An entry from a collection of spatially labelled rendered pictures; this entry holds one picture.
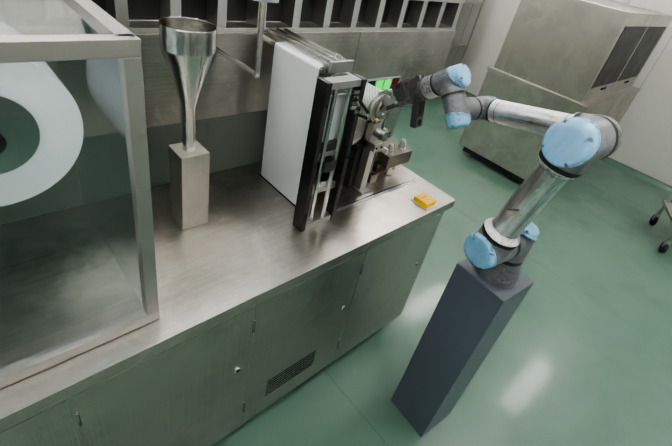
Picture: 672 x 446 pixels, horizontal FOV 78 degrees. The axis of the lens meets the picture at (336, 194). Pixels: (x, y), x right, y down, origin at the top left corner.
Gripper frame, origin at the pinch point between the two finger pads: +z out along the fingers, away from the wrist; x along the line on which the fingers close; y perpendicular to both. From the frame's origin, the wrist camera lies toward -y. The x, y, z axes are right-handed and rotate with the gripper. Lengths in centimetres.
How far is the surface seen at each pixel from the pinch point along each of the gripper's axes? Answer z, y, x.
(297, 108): 8.2, 7.5, 33.5
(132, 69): -33, 11, 96
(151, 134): 38, 12, 73
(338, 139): -4.8, -6.7, 30.8
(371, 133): 6.3, -6.6, 4.0
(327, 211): 16.2, -30.2, 27.0
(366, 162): 13.6, -16.9, 3.5
